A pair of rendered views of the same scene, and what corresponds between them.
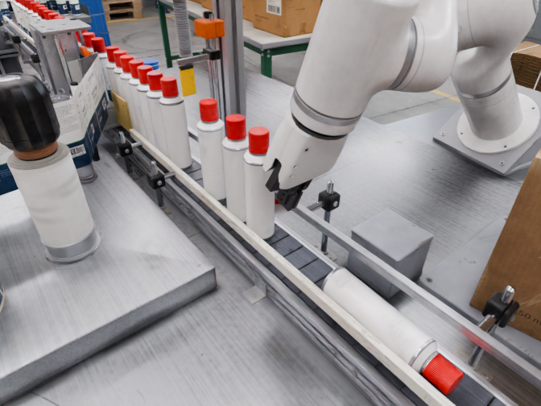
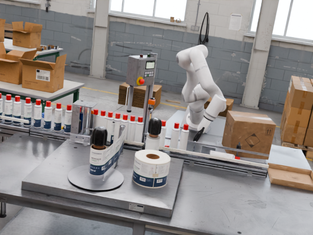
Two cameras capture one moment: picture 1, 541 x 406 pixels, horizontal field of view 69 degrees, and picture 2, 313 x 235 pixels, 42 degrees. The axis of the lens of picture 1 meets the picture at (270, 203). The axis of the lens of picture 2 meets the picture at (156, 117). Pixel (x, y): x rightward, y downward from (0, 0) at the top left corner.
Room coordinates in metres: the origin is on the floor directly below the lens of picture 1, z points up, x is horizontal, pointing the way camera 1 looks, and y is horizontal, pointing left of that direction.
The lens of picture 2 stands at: (-1.14, 2.02, 1.91)
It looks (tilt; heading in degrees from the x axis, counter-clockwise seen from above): 17 degrees down; 315
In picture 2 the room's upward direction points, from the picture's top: 7 degrees clockwise
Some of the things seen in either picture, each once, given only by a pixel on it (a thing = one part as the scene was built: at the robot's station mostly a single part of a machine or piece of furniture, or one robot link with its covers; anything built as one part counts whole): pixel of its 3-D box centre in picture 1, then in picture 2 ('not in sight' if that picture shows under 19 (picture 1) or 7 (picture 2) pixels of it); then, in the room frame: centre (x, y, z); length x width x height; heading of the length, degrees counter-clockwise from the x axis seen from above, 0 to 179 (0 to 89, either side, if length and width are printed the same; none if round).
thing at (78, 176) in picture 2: not in sight; (96, 177); (0.52, 0.75, 0.89); 0.31 x 0.31 x 0.01
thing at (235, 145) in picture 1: (238, 171); (174, 137); (0.61, 0.06, 0.98); 0.05 x 0.05 x 0.20
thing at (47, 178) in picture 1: (46, 173); (153, 141); (0.52, 0.35, 1.03); 0.09 x 0.09 x 0.30
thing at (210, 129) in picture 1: (212, 151); (161, 134); (0.68, 0.11, 0.98); 0.05 x 0.05 x 0.20
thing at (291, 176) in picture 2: not in sight; (292, 176); (-0.03, -0.44, 0.85); 0.30 x 0.26 x 0.04; 38
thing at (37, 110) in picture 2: not in sight; (37, 114); (1.38, 0.66, 0.98); 0.05 x 0.05 x 0.20
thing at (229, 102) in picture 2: not in sight; (212, 104); (3.15, -3.67, 0.11); 0.65 x 0.54 x 0.22; 27
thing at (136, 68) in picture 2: not in sight; (141, 70); (0.89, 0.17, 1.38); 0.17 x 0.10 x 0.19; 93
